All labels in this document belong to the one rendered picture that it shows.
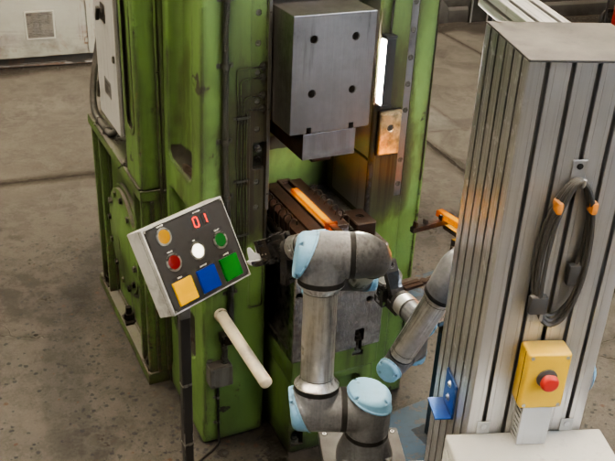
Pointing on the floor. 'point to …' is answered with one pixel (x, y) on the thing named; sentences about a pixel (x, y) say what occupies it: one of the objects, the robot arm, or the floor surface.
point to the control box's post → (186, 383)
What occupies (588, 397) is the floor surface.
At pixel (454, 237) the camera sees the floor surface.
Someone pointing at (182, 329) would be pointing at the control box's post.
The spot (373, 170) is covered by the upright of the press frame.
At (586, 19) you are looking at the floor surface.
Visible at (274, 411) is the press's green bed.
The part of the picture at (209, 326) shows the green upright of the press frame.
